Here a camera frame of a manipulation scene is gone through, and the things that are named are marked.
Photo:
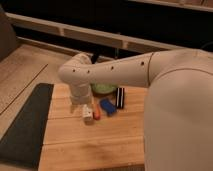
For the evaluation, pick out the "white plastic bottle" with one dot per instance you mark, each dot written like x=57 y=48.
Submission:
x=87 y=113

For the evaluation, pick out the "blue sponge block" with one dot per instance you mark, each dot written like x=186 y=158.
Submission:
x=107 y=106

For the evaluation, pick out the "green ceramic bowl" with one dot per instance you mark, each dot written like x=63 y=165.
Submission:
x=103 y=88

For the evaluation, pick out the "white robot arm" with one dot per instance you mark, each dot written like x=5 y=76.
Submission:
x=178 y=110

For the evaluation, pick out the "black floor mat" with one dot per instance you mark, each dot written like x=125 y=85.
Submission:
x=22 y=143

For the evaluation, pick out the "orange carrot toy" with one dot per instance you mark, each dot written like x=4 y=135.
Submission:
x=97 y=113

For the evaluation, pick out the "wooden railing shelf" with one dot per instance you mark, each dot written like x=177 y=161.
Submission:
x=89 y=35

